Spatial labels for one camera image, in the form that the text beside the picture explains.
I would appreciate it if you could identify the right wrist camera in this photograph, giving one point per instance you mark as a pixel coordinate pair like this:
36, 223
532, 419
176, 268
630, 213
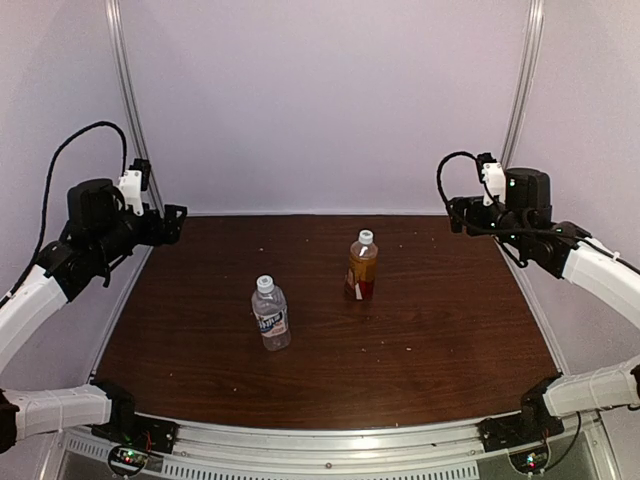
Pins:
493, 179

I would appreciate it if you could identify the circuit board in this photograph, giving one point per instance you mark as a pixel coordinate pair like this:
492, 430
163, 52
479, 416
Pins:
125, 461
529, 461

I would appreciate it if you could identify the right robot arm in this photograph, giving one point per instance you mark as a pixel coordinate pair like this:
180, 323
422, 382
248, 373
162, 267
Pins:
515, 209

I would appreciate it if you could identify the right aluminium frame post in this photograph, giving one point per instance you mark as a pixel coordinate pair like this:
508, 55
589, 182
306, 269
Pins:
530, 54

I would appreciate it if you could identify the left aluminium frame post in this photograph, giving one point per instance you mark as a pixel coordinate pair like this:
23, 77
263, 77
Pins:
123, 72

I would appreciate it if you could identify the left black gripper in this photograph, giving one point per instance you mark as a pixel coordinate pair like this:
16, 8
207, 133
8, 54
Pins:
171, 229

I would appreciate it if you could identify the aluminium frame post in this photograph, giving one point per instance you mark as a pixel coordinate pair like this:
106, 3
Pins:
123, 72
530, 54

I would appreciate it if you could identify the clear water bottle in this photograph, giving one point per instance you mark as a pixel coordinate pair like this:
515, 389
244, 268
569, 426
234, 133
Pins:
271, 314

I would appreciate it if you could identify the left circuit board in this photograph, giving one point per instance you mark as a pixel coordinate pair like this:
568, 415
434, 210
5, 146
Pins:
125, 461

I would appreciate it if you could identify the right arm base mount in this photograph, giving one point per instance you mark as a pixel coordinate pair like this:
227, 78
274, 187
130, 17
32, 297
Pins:
533, 423

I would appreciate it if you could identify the white tea bottle cap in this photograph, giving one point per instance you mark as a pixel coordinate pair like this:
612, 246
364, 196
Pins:
366, 237

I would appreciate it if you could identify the white water bottle cap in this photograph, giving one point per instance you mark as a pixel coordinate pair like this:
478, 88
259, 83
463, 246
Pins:
265, 284

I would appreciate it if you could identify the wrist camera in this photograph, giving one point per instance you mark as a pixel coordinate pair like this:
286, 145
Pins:
493, 179
132, 183

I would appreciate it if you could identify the brown tea bottle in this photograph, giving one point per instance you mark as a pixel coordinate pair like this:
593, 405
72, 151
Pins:
361, 272

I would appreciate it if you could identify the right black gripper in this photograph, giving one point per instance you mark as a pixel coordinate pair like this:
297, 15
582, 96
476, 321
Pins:
471, 203

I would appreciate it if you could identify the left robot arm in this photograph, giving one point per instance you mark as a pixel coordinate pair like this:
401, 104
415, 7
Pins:
106, 223

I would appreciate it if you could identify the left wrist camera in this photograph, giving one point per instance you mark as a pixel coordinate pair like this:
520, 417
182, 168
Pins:
132, 183

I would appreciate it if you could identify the front aluminium rail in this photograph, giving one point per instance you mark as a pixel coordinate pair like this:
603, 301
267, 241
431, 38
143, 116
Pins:
451, 450

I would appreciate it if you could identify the right circuit board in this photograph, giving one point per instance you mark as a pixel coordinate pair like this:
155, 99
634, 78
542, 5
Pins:
529, 461

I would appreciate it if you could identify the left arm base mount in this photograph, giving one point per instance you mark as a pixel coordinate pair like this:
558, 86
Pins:
145, 432

